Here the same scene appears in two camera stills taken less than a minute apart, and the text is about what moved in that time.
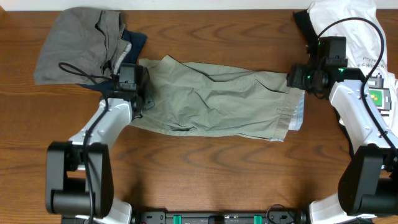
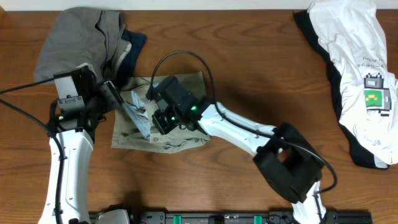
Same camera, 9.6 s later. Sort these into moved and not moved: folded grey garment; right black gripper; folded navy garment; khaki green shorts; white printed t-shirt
Moved: khaki green shorts; right black gripper
Not moved: folded grey garment; white printed t-shirt; folded navy garment
